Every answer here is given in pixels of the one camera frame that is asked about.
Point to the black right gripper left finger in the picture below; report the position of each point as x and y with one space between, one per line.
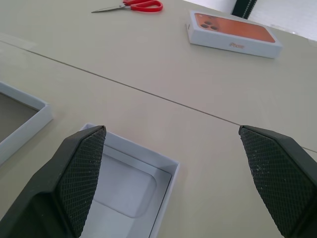
49 193

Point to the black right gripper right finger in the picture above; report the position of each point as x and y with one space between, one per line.
284 178

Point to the white smartphone box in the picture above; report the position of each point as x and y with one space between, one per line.
24 129

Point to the white box tray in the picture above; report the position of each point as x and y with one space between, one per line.
128 188

